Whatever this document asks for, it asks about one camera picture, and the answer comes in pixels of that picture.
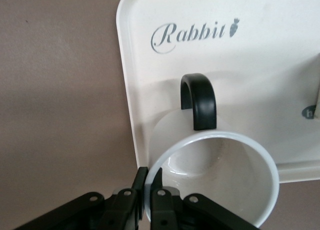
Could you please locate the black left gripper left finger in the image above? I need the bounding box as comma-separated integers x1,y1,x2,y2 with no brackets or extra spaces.
11,167,149,230

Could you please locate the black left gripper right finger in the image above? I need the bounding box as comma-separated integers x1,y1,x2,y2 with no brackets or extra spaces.
149,168,254,230

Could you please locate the white cup with black handle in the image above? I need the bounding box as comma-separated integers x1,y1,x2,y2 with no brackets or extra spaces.
144,73,281,228

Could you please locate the cream tray with Rabbit print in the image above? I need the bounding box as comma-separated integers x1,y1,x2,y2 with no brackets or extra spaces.
115,0,320,185

